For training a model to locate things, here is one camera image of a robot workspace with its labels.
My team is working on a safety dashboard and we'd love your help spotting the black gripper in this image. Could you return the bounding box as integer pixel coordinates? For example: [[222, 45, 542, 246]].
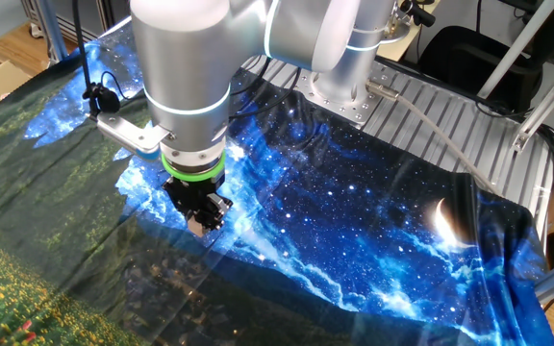
[[162, 173, 234, 232]]

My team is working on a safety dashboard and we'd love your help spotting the galaxy and landscape printed cloth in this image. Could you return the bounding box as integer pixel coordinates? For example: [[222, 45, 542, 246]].
[[0, 18, 554, 346]]

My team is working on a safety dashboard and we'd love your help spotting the dark metal rack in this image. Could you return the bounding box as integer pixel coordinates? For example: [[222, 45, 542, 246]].
[[19, 0, 132, 44]]

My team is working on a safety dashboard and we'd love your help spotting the light wooden desk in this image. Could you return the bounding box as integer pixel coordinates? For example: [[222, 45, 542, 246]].
[[375, 0, 444, 62]]

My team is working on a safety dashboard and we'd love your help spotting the black office chair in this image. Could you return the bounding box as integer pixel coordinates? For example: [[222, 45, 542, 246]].
[[418, 26, 545, 116]]

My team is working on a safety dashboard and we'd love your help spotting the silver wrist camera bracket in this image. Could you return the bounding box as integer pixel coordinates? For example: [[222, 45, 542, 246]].
[[87, 111, 170, 161]]

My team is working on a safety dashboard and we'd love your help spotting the thin black cable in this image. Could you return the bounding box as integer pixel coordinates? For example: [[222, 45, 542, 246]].
[[231, 57, 273, 97], [228, 66, 302, 120]]

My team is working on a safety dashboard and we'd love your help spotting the black camera cable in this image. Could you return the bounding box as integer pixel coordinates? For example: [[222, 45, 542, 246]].
[[71, 0, 137, 116]]

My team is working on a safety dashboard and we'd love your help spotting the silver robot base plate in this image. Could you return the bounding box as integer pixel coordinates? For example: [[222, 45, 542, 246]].
[[295, 57, 401, 129]]

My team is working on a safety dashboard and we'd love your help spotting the grey robot power hose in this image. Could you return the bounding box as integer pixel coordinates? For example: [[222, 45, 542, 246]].
[[365, 79, 502, 196]]

